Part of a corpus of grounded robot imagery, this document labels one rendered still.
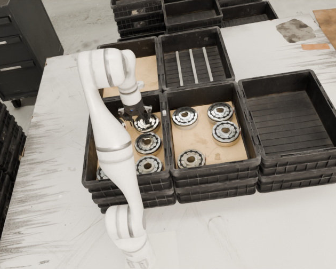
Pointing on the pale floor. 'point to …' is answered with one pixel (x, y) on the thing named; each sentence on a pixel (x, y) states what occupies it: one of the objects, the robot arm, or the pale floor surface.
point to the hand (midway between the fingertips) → (138, 123)
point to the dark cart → (19, 47)
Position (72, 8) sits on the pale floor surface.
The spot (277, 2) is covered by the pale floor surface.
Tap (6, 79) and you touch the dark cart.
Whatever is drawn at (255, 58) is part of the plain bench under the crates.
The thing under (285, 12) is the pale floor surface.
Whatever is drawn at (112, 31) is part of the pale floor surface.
